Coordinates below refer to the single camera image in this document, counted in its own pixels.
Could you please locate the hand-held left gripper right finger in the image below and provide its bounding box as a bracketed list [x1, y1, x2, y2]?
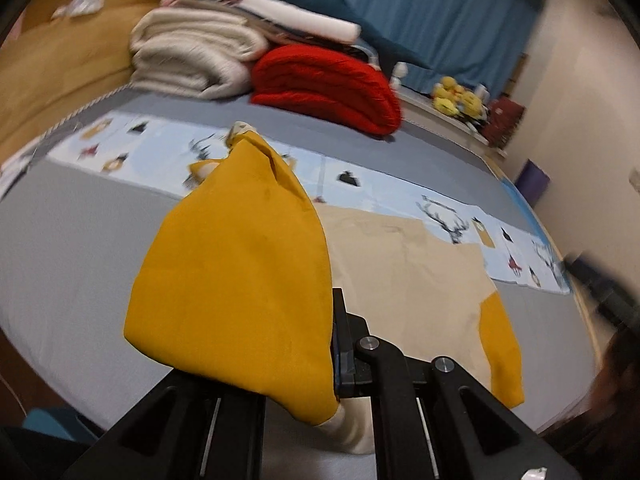
[330, 287, 583, 480]

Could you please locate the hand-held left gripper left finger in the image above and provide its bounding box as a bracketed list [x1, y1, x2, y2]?
[60, 370, 266, 480]

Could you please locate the beige and yellow hooded jacket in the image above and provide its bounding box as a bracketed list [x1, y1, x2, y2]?
[123, 121, 525, 456]

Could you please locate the person's right forearm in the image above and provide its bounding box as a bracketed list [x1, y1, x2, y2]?
[540, 330, 640, 461]

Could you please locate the teal cloth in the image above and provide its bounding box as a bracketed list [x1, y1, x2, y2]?
[22, 407, 101, 443]

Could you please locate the purple box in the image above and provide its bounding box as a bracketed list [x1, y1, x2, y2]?
[514, 158, 551, 207]

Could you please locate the maroon bag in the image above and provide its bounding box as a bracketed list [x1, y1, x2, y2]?
[482, 97, 525, 148]

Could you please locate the grey printed bed sheet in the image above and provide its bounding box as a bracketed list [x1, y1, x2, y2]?
[0, 85, 601, 433]

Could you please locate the yellow plush toy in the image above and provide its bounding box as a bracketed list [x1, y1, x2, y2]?
[460, 87, 485, 118]
[432, 76, 463, 113]

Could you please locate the white window ledge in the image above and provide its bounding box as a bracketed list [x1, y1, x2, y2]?
[400, 85, 506, 161]

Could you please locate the red folded blanket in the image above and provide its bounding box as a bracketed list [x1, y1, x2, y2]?
[250, 44, 405, 137]

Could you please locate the blue curtain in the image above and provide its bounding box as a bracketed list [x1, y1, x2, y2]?
[334, 0, 543, 96]

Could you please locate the cream folded blanket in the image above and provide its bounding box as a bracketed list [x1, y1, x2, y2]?
[129, 7, 268, 101]

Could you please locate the dark teal blanket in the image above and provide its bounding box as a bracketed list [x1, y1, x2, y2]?
[260, 0, 433, 72]

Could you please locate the white paper scrap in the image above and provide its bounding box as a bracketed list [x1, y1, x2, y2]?
[50, 0, 105, 20]

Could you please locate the wooden bed frame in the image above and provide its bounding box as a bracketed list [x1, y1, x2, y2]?
[0, 0, 173, 161]

